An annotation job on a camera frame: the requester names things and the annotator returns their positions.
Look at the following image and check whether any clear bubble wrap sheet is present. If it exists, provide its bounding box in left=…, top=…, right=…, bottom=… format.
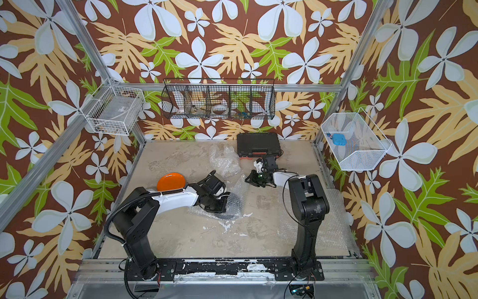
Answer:
left=209, top=145, right=241, bottom=178

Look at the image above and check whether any black plate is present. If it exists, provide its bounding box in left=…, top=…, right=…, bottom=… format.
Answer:
left=214, top=213, right=238, bottom=221

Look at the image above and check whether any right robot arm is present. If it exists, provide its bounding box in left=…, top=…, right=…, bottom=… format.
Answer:
left=245, top=170, right=330, bottom=281

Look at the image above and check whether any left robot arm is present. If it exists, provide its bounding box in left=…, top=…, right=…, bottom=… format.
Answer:
left=103, top=171, right=230, bottom=280

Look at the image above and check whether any black plastic case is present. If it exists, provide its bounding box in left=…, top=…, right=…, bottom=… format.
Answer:
left=236, top=133, right=283, bottom=158

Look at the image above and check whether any orange plate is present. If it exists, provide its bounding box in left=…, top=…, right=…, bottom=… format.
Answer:
left=156, top=173, right=187, bottom=192

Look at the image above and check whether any blue object in basket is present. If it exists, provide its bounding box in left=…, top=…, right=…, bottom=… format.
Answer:
left=332, top=133, right=347, bottom=147

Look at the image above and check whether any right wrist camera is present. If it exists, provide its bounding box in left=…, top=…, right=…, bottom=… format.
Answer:
left=253, top=156, right=279, bottom=173

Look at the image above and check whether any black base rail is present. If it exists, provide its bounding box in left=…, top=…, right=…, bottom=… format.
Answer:
left=119, top=257, right=324, bottom=282

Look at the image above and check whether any black wire basket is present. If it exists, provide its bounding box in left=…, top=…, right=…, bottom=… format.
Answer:
left=159, top=78, right=276, bottom=120

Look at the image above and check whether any white wire basket right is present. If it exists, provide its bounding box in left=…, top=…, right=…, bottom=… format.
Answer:
left=321, top=109, right=392, bottom=172

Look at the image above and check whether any white wire basket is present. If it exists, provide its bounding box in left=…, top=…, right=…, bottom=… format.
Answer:
left=82, top=79, right=145, bottom=136
left=321, top=109, right=392, bottom=172

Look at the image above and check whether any white wire basket left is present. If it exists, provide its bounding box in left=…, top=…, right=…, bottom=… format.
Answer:
left=82, top=79, right=145, bottom=136

